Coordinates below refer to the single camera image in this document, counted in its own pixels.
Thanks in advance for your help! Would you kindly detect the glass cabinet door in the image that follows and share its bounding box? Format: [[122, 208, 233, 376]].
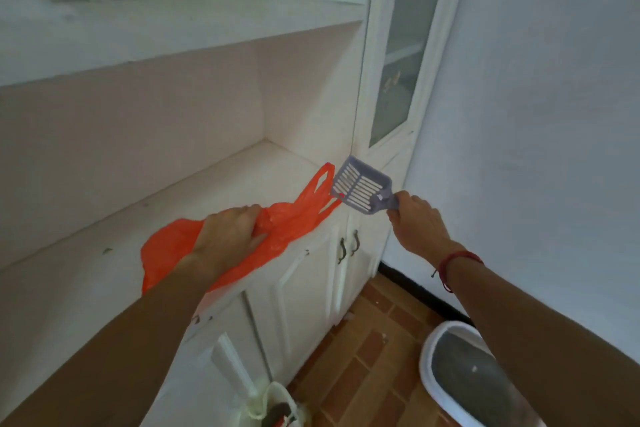
[[352, 0, 471, 162]]

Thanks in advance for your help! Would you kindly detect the person's right forearm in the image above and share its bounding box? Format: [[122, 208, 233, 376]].
[[435, 254, 640, 427]]

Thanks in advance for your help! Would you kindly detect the grey cat litter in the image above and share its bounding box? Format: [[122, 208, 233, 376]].
[[432, 331, 531, 427]]

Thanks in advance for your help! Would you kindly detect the white panel cabinet door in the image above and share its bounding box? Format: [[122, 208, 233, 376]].
[[245, 226, 351, 385], [145, 291, 273, 427], [332, 211, 396, 322]]

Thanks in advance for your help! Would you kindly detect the grey plastic litter scoop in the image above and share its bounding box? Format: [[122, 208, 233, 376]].
[[331, 155, 401, 216]]

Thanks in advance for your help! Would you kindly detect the person's right hand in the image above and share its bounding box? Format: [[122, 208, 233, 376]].
[[386, 190, 466, 268]]

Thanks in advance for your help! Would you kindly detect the white yellow cat litter bag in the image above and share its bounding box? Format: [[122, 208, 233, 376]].
[[245, 381, 311, 427]]

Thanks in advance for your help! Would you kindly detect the person's left forearm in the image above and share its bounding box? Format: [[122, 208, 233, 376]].
[[0, 254, 221, 427]]

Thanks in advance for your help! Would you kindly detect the orange plastic bag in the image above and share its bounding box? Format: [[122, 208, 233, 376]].
[[141, 162, 346, 295]]

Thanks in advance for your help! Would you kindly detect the white wooden cabinet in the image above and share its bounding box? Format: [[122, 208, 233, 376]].
[[0, 0, 476, 427]]

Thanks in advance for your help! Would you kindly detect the red string bracelet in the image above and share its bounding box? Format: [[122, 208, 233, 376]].
[[431, 250, 485, 294]]

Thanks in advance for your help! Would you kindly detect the person's left hand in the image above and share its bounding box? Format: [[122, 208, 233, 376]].
[[192, 203, 269, 282]]

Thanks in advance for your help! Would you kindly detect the white pink cat litter box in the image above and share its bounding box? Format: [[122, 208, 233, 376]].
[[419, 320, 549, 427]]

